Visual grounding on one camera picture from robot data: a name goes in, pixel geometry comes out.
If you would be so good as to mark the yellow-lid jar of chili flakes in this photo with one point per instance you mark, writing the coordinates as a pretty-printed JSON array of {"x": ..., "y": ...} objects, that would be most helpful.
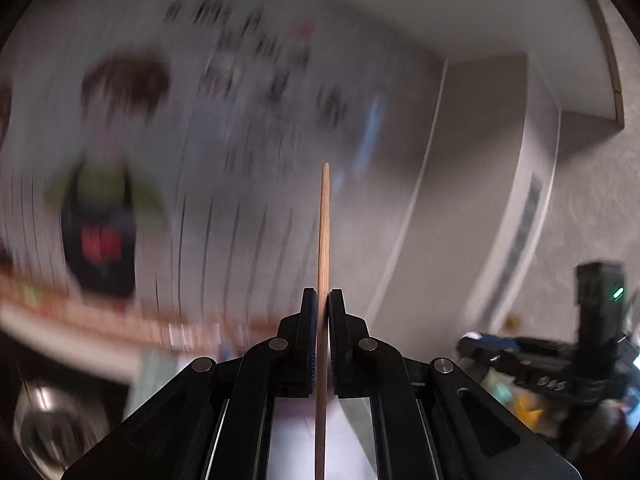
[{"x": 531, "y": 407}]

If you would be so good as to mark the wooden chopstick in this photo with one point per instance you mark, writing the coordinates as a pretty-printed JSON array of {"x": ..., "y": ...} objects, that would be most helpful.
[{"x": 324, "y": 235}]

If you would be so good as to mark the cartoon couple wall poster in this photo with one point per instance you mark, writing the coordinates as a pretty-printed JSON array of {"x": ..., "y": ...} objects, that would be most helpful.
[{"x": 225, "y": 160}]

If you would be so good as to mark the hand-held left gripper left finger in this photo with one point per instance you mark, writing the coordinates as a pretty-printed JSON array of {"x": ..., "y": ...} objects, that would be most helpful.
[{"x": 310, "y": 345}]

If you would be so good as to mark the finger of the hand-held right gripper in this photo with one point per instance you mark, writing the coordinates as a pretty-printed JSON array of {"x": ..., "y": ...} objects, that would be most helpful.
[{"x": 487, "y": 347}]

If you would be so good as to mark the white vent grille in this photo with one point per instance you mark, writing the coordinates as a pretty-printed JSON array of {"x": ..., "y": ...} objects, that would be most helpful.
[{"x": 520, "y": 240}]

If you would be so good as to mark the shiny round metal pot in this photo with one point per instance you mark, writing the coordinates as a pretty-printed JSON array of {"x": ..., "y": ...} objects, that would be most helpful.
[{"x": 50, "y": 425}]

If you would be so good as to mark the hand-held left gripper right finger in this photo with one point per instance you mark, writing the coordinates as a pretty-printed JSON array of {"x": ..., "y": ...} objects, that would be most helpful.
[{"x": 334, "y": 345}]

